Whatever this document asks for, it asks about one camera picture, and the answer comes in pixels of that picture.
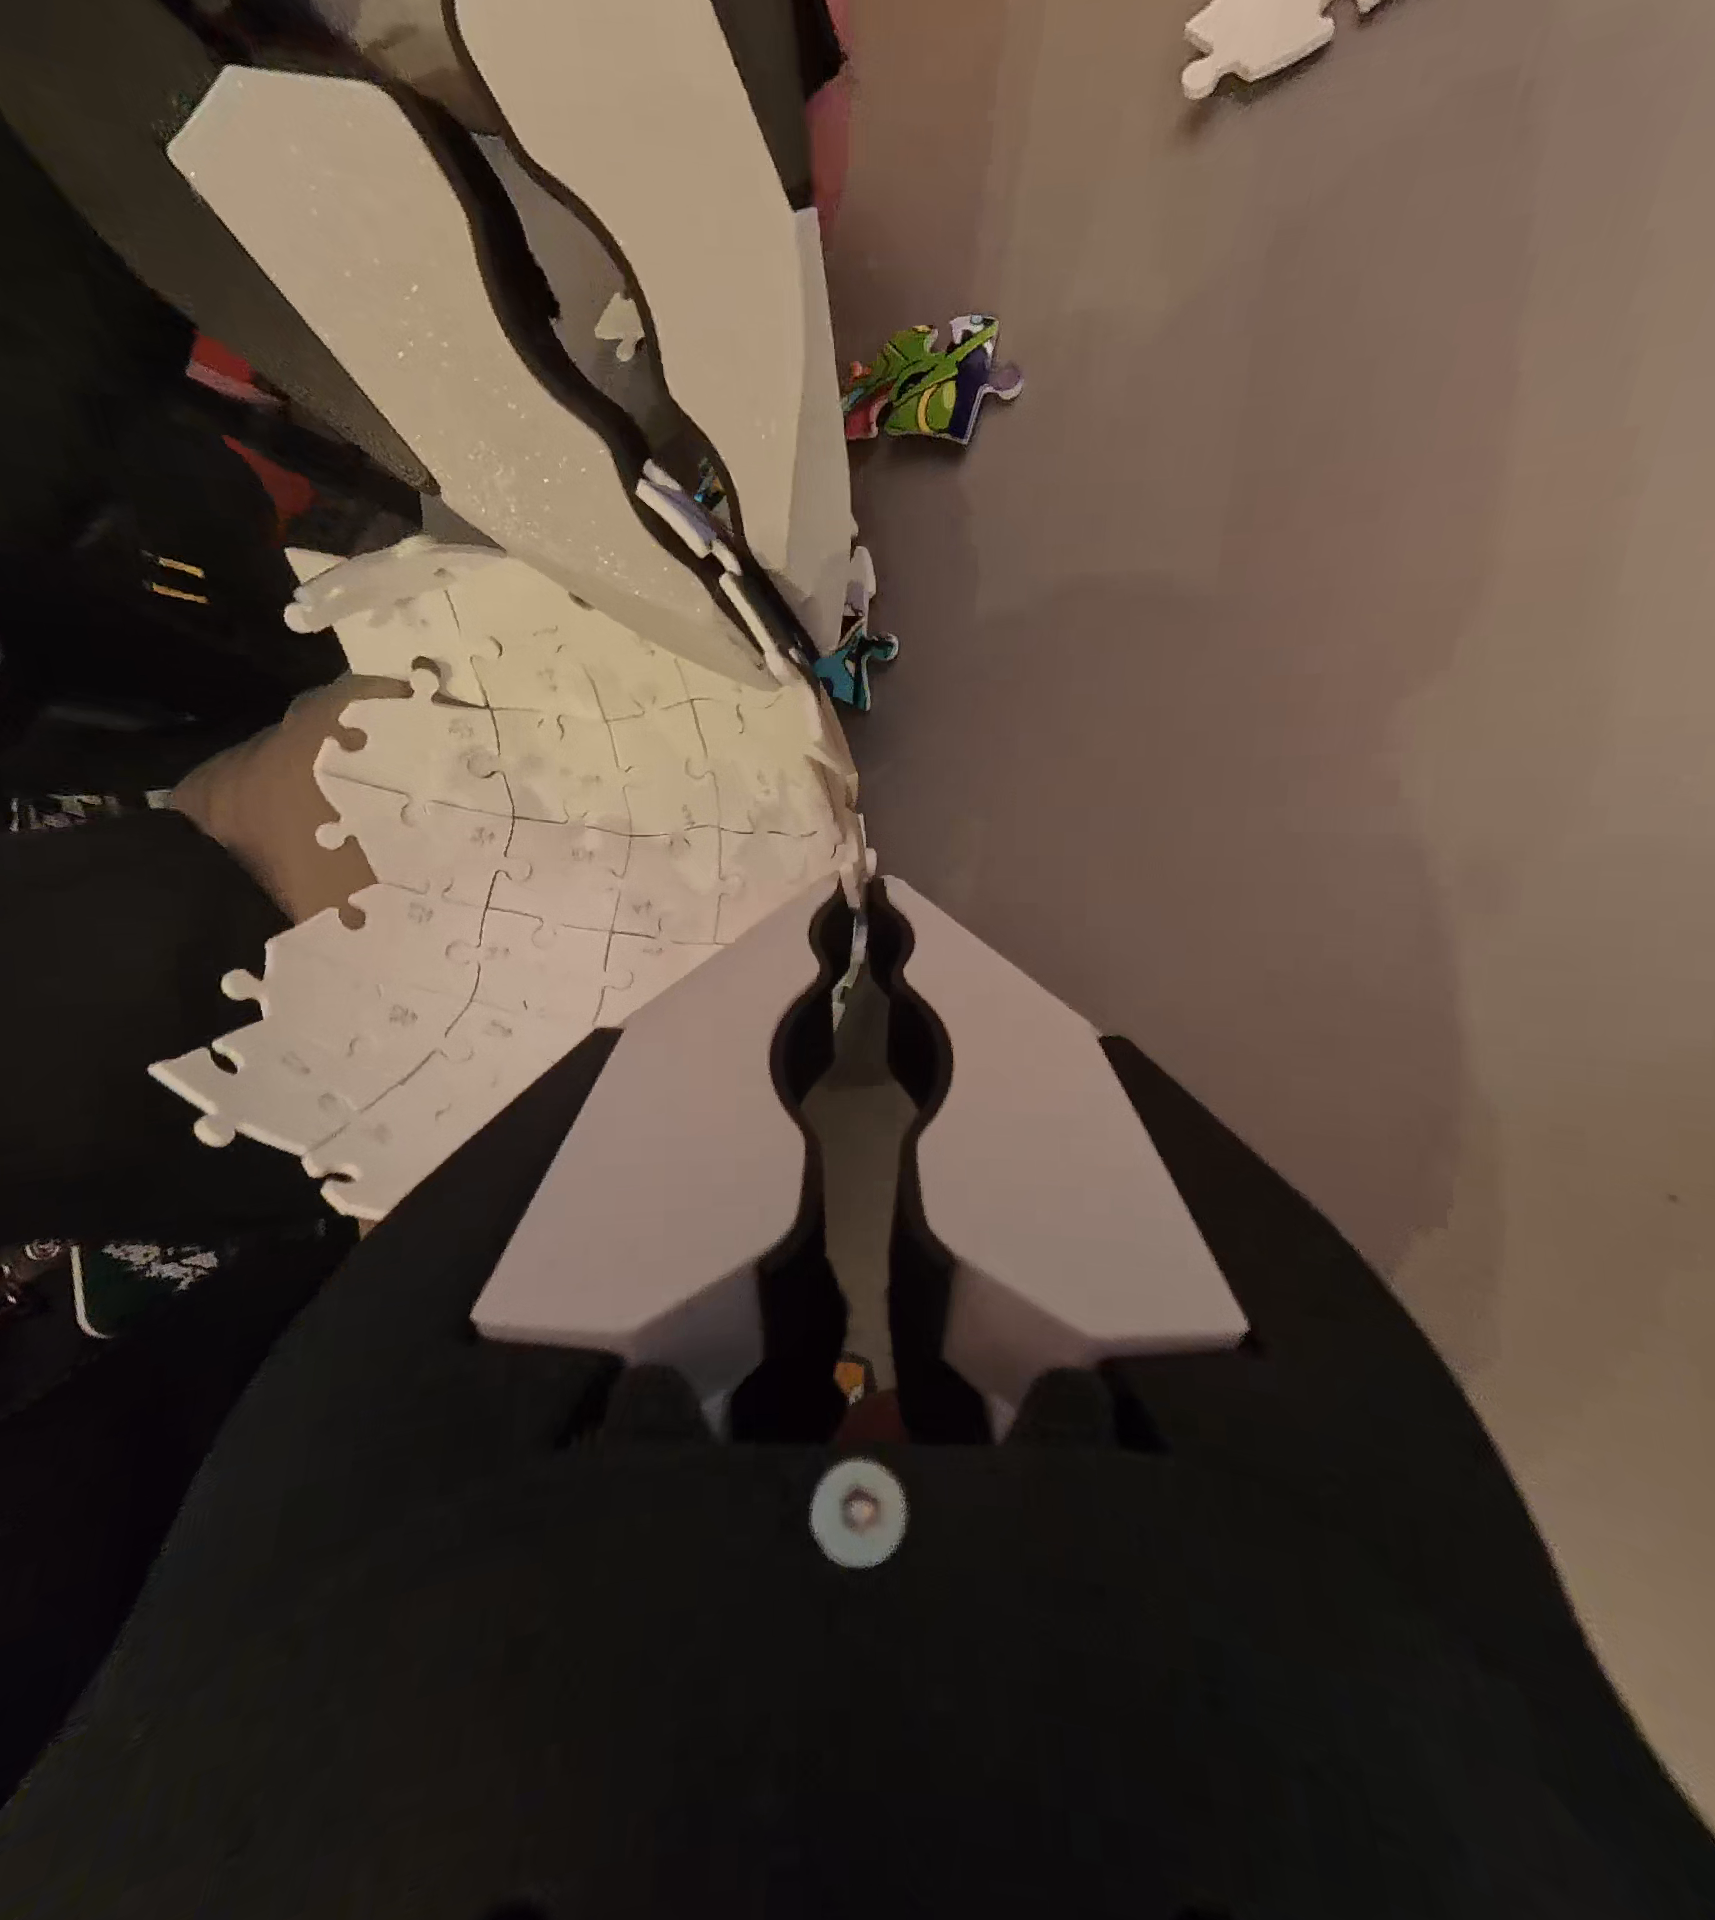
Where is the colourful puzzle ball shell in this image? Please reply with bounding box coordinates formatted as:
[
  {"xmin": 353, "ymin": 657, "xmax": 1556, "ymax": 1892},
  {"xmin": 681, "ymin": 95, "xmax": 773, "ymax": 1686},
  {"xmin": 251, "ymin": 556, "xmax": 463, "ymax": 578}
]
[{"xmin": 149, "ymin": 455, "xmax": 877, "ymax": 1219}]

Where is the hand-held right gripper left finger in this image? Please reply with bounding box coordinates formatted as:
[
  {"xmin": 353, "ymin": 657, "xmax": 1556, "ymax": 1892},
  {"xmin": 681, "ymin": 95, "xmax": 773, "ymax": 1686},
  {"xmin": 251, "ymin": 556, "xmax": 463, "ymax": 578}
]
[{"xmin": 471, "ymin": 881, "xmax": 859, "ymax": 1446}]

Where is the green colourful puzzle piece pair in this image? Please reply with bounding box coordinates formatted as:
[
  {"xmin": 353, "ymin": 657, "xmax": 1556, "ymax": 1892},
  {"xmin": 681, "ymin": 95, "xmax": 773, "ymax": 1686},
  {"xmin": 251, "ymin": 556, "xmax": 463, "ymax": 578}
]
[{"xmin": 841, "ymin": 313, "xmax": 1025, "ymax": 447}]

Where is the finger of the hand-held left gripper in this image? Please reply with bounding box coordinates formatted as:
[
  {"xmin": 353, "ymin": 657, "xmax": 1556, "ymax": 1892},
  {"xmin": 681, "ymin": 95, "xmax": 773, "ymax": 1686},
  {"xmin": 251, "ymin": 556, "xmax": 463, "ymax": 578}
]
[
  {"xmin": 167, "ymin": 64, "xmax": 805, "ymax": 683},
  {"xmin": 451, "ymin": 0, "xmax": 861, "ymax": 618}
]

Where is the blue red puzzle piece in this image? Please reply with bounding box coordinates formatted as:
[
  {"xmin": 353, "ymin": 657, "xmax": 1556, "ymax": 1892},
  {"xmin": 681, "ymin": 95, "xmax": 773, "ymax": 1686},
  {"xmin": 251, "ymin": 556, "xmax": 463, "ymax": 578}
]
[{"xmin": 811, "ymin": 630, "xmax": 901, "ymax": 713}]

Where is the white joined puzzle piece pair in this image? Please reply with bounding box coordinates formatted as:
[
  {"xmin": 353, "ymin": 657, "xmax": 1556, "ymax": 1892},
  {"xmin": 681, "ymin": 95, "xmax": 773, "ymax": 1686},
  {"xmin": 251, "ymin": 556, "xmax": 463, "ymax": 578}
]
[{"xmin": 1179, "ymin": 0, "xmax": 1399, "ymax": 102}]

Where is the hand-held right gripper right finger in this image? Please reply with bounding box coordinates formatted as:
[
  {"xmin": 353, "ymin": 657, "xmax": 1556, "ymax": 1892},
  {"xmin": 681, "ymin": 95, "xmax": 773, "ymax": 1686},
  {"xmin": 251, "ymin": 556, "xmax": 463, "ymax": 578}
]
[{"xmin": 863, "ymin": 874, "xmax": 1251, "ymax": 1450}]

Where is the person's dark clothing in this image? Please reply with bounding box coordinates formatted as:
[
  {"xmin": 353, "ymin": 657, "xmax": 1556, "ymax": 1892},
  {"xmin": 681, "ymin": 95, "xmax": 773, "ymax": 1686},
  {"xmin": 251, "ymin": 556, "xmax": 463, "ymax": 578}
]
[{"xmin": 0, "ymin": 809, "xmax": 349, "ymax": 1861}]

